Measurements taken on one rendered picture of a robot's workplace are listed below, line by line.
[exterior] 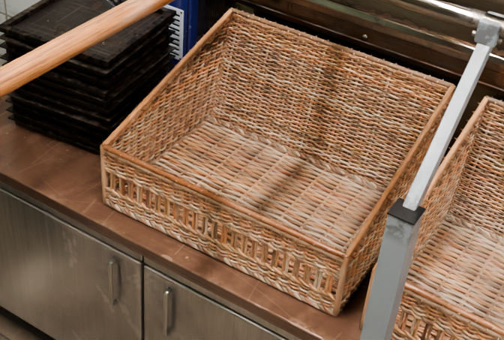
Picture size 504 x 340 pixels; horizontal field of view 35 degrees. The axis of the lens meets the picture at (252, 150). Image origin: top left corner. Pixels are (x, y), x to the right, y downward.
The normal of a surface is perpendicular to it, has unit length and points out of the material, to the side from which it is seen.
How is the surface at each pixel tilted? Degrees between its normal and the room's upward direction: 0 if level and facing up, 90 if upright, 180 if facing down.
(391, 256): 90
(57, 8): 0
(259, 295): 0
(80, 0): 0
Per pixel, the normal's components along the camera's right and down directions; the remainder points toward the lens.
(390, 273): -0.53, 0.47
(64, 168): 0.07, -0.81
